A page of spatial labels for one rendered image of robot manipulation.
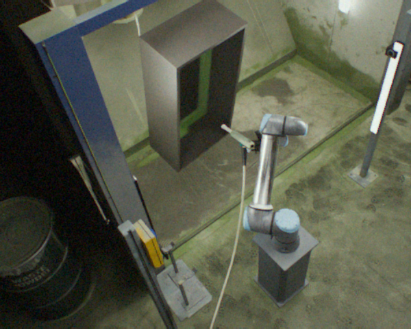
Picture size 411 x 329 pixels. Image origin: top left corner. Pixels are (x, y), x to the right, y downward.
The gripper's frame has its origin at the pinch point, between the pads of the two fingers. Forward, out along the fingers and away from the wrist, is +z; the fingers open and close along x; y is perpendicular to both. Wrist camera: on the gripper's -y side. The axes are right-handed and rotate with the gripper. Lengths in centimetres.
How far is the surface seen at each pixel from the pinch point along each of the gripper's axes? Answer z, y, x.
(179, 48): 52, -73, -11
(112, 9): 103, -100, -76
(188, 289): 71, 54, -70
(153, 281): 95, 29, -85
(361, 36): -161, -62, 67
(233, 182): -22, 59, 54
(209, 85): 0, -31, 60
